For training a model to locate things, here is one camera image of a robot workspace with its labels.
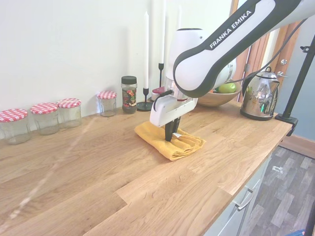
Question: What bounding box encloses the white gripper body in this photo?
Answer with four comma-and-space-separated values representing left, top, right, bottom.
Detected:
149, 94, 198, 128

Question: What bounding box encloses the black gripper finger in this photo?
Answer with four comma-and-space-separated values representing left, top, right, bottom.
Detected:
173, 117, 182, 135
164, 120, 178, 143

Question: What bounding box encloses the yellow cloth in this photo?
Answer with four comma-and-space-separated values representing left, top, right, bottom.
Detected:
134, 122, 207, 162

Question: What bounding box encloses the black candle holder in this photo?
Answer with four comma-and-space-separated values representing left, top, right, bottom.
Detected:
157, 62, 165, 89
136, 86, 156, 112

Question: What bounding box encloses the spice jar black lid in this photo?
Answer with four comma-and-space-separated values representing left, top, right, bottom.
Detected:
121, 75, 138, 115

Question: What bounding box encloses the wooden fruit bowl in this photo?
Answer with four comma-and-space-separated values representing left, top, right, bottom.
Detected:
196, 81, 243, 108

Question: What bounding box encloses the glass jar red gingham lid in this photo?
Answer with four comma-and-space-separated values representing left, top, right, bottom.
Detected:
96, 90, 118, 118
0, 108, 32, 145
30, 102, 60, 136
57, 98, 83, 129

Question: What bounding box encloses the green apple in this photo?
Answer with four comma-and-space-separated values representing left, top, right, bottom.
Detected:
217, 83, 237, 94

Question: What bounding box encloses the tall white taper candle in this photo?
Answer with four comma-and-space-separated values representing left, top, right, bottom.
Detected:
143, 10, 150, 89
160, 14, 167, 65

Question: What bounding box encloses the stainless steel kettle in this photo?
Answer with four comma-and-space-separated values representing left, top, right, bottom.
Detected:
239, 66, 281, 121

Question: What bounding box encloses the white kitchen base cabinet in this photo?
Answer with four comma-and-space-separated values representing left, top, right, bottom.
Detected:
203, 145, 275, 236

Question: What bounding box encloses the black Ulanzi clamp stand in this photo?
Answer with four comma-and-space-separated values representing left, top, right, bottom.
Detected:
275, 33, 315, 137

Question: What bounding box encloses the wooden door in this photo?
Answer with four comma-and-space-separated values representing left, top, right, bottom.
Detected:
231, 0, 305, 153

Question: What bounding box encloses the metal drawer handle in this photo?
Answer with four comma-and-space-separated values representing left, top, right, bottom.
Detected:
234, 187, 254, 211

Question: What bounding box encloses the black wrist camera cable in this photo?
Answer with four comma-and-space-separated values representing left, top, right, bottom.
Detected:
232, 19, 306, 83

